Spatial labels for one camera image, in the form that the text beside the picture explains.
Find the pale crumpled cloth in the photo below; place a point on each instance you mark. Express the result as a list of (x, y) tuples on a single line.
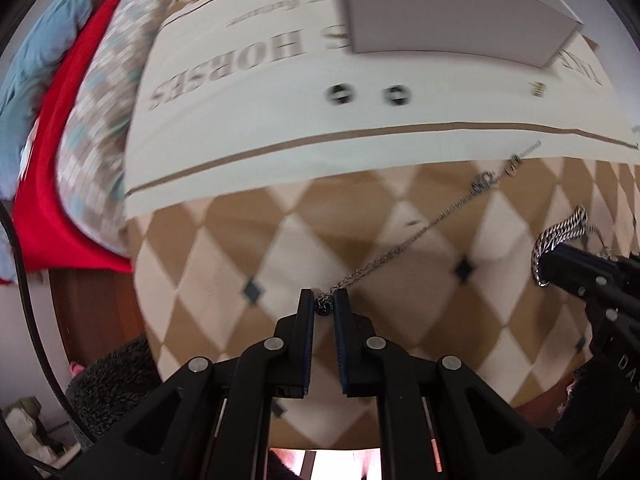
[(25, 430)]

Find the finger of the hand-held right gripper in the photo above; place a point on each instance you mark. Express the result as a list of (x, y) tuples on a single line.
[(570, 265)]

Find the diamond pattern printed cloth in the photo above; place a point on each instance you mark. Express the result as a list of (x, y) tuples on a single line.
[(300, 160)]

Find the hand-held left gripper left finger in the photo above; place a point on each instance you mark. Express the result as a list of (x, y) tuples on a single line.
[(305, 345)]

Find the person's dark fuzzy clothing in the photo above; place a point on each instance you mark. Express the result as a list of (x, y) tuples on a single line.
[(115, 390)]

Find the light blue duvet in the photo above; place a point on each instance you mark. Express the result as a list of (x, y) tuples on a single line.
[(40, 85)]

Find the white cardboard box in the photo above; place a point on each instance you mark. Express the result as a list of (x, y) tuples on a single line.
[(450, 15)]

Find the red blanket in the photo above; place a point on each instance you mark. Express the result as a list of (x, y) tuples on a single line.
[(55, 185)]

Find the small pink object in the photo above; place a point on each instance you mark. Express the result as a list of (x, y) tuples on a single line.
[(76, 369)]

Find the black stud earring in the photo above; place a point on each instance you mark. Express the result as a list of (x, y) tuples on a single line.
[(340, 93)]

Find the person's right forearm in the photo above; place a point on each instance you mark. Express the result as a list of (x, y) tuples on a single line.
[(590, 425)]

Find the small gold earring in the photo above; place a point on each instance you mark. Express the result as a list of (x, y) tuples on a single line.
[(537, 89)]

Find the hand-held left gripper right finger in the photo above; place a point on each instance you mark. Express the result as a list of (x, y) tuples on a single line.
[(341, 345)]

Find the checkered bed sheet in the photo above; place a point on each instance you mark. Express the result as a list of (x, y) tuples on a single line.
[(100, 110)]

